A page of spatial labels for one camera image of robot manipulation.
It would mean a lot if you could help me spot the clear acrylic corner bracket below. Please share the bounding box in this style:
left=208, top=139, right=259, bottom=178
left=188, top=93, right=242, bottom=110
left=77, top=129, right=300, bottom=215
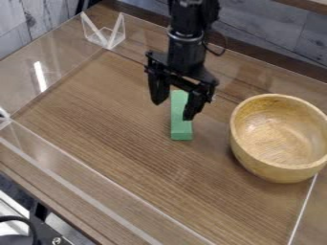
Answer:
left=80, top=12, right=127, bottom=50

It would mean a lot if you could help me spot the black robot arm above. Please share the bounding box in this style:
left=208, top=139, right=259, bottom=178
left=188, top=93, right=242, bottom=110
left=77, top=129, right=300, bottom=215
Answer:
left=144, top=0, right=222, bottom=121

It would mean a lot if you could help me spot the clear acrylic tray wall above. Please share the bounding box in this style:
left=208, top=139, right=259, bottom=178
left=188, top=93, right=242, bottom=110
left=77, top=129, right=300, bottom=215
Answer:
left=0, top=108, right=215, bottom=245

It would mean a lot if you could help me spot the wooden bowl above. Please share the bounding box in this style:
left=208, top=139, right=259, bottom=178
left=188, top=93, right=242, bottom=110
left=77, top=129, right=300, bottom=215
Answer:
left=230, top=94, right=327, bottom=184

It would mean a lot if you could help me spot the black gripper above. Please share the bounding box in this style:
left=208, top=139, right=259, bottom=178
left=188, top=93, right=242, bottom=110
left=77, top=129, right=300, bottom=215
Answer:
left=144, top=32, right=219, bottom=121

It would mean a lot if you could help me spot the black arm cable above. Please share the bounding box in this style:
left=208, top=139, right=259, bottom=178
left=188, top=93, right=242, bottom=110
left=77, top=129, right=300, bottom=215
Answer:
left=202, top=28, right=228, bottom=57

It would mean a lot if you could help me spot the green rectangular stick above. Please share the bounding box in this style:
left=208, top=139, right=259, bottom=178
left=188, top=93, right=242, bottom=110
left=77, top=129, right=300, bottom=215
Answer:
left=170, top=90, right=194, bottom=141

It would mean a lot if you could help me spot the black metal frame bracket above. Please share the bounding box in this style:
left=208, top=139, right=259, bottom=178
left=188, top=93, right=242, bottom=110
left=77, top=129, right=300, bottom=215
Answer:
left=29, top=202, right=73, bottom=245

